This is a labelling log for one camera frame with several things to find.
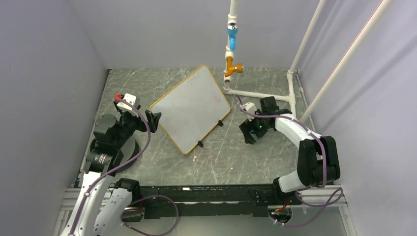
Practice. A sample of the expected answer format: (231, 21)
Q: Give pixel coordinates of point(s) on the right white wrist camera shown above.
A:
(249, 109)

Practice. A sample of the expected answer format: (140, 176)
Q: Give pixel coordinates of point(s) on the blue pipe valve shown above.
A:
(232, 30)

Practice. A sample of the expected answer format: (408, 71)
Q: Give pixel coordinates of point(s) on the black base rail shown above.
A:
(174, 210)

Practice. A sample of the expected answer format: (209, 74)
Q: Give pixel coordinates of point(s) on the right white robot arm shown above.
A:
(317, 161)

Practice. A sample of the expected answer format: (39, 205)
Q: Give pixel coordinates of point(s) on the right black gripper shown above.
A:
(247, 127)

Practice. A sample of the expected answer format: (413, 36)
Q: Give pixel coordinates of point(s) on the orange faucet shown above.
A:
(230, 68)

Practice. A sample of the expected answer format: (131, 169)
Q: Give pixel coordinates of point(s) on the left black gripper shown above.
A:
(152, 119)

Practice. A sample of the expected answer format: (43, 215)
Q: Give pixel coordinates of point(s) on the white pvc pipe frame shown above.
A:
(348, 55)

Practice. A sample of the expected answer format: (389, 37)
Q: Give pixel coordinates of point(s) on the yellow framed whiteboard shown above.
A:
(191, 109)

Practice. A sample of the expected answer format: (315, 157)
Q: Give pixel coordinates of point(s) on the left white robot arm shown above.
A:
(89, 217)

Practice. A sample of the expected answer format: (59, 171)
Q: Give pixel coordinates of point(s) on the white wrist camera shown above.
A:
(249, 109)
(126, 102)

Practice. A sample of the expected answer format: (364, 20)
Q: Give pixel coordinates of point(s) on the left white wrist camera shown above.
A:
(126, 102)

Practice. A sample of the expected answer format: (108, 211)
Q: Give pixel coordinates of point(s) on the aluminium frame rail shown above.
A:
(245, 196)

